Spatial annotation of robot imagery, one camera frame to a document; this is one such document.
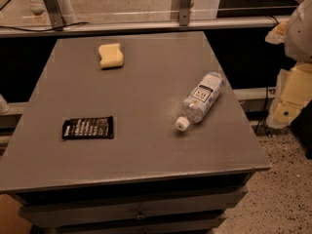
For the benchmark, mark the black snack packet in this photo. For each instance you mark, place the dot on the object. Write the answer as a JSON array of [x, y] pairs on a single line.
[[88, 128]]

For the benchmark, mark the yellow sponge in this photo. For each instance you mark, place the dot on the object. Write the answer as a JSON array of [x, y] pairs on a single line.
[[110, 55]]

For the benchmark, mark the metal bracket post left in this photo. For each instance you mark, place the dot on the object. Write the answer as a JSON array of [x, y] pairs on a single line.
[[55, 16]]

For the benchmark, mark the white pipe at left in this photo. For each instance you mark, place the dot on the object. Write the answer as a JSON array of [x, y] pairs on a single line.
[[4, 106]]

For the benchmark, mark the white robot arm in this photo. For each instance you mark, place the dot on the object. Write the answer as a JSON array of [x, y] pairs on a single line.
[[298, 38]]

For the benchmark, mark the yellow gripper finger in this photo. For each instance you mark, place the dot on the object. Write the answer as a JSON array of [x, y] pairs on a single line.
[[293, 93], [276, 36]]

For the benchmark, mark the drawer knob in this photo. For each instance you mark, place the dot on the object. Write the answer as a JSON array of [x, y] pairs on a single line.
[[140, 216]]

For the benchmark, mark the metal bracket post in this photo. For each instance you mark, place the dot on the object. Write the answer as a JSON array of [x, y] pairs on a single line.
[[184, 12], [55, 16]]

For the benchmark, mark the grey drawer cabinet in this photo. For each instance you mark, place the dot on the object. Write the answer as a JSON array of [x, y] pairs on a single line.
[[182, 181]]

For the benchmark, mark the metal bracket post centre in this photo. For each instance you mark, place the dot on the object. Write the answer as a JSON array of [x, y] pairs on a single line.
[[184, 12]]

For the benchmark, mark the clear blue plastic bottle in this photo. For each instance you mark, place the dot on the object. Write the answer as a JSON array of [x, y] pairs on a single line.
[[200, 100]]

